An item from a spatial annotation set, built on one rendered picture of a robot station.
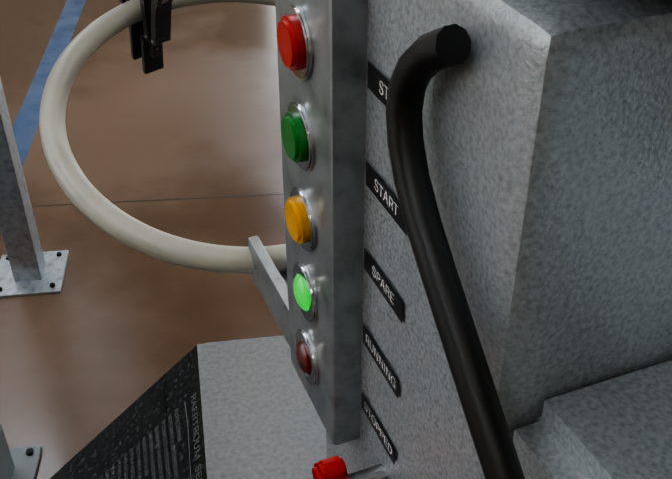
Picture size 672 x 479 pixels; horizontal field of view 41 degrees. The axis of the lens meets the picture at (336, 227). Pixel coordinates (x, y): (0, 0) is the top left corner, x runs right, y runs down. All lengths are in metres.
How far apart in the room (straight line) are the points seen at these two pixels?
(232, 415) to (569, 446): 0.80
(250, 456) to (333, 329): 0.61
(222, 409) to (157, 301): 1.49
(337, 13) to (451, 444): 0.20
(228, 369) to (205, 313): 1.37
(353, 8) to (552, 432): 0.19
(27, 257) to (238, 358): 1.59
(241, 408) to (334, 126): 0.76
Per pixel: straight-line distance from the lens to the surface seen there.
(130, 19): 1.24
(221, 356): 1.20
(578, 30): 0.28
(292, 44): 0.42
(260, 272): 0.94
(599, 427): 0.36
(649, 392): 0.38
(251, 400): 1.14
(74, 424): 2.31
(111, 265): 2.77
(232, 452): 1.09
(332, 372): 0.50
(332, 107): 0.40
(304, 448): 1.08
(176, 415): 1.18
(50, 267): 2.80
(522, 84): 0.29
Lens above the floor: 1.65
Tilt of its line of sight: 35 degrees down
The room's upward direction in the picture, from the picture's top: straight up
